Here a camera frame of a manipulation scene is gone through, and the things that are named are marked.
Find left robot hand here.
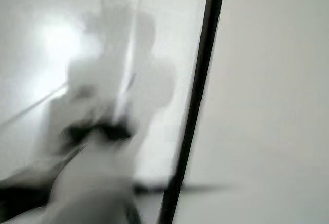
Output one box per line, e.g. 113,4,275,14
0,122,143,224

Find dark cabinet toe kick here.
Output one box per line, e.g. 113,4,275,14
158,0,227,224

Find white cabinet door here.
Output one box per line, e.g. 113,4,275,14
164,0,329,224

